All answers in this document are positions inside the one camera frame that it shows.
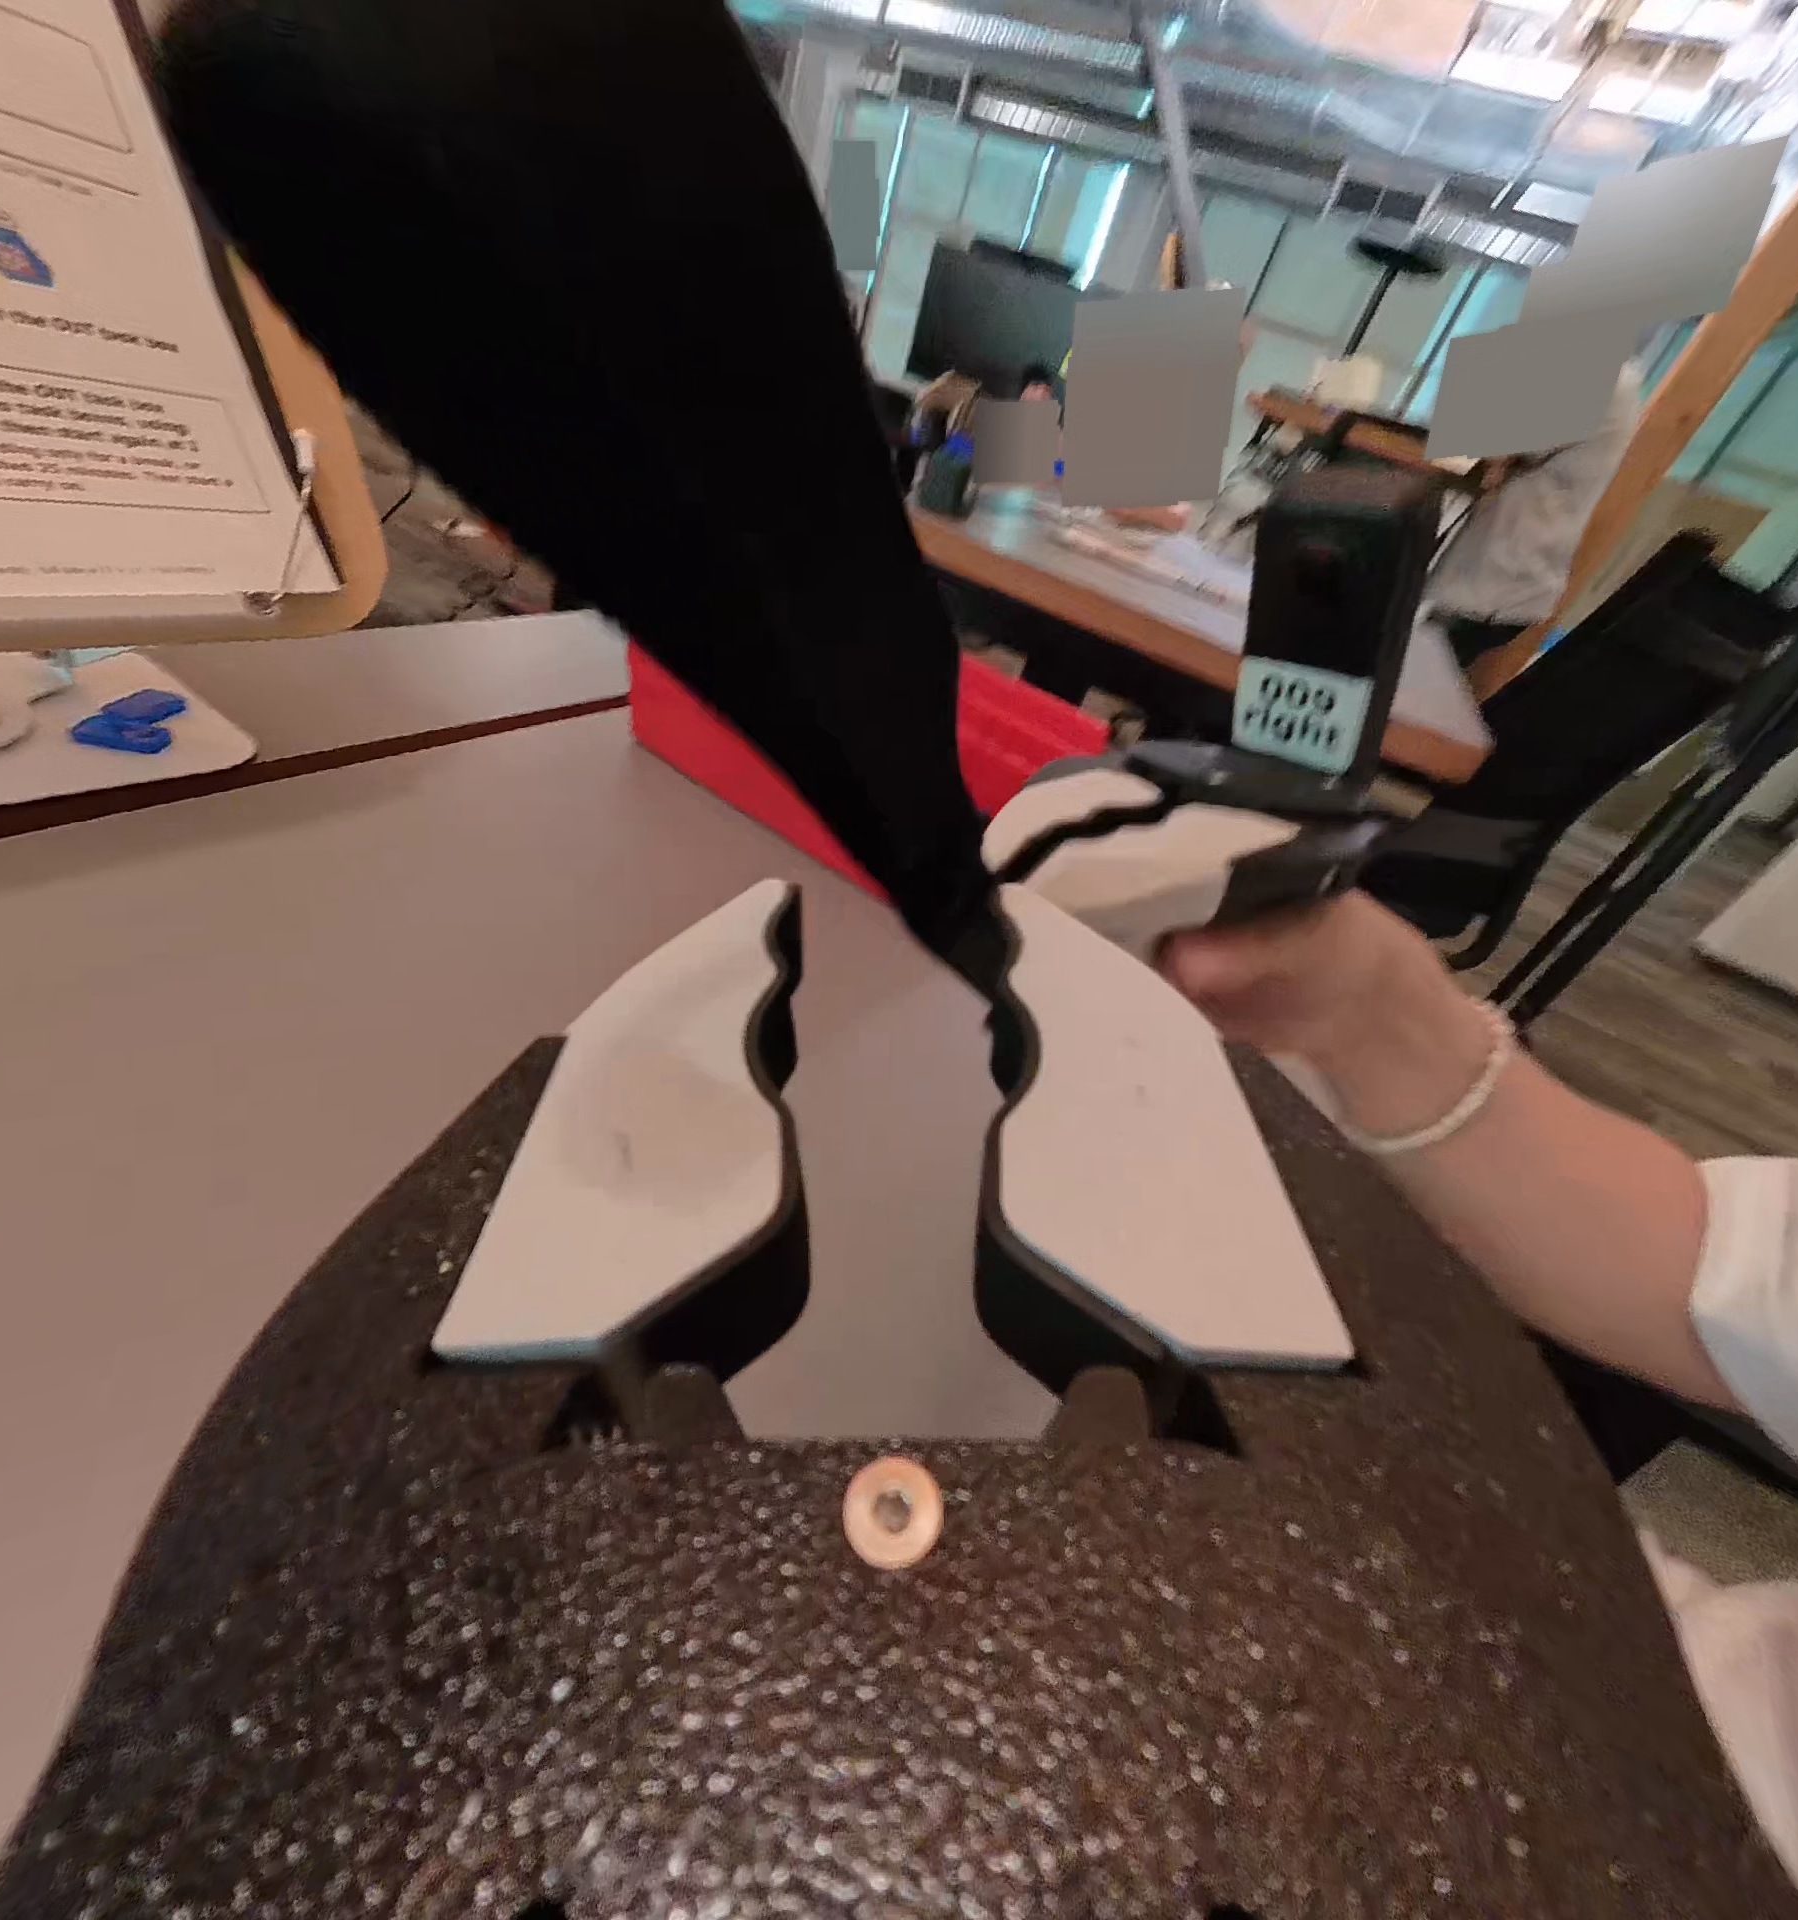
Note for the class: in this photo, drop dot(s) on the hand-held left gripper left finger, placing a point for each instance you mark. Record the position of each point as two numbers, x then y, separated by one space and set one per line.
615 1204

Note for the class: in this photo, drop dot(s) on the red plastic bin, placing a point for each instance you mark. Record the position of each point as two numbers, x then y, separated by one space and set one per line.
1037 739

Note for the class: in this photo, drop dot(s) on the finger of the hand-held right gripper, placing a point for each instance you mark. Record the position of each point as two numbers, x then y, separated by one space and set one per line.
1096 788
1199 866

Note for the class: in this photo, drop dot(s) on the person's white shirt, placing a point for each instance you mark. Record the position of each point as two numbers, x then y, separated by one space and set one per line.
1784 1293

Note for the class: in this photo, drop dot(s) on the person's right hand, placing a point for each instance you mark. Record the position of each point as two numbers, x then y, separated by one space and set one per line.
1348 1006

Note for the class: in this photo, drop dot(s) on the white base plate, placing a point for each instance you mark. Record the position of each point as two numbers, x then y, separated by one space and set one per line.
120 776

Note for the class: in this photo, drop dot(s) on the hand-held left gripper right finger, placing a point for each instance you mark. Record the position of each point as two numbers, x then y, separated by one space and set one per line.
1154 1204

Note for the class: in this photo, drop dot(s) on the person's right forearm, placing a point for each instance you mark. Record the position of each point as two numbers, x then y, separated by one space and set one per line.
1591 1204

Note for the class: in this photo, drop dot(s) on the black monitor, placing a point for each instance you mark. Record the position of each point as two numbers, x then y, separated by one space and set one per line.
990 317

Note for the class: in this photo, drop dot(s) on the wooden diagonal post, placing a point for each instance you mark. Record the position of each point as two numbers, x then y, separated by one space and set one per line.
1709 363

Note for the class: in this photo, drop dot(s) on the printed instruction sheet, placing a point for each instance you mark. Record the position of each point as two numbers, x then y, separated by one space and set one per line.
91 363

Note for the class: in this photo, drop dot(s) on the small blue plastic piece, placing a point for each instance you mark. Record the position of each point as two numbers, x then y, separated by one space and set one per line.
126 724

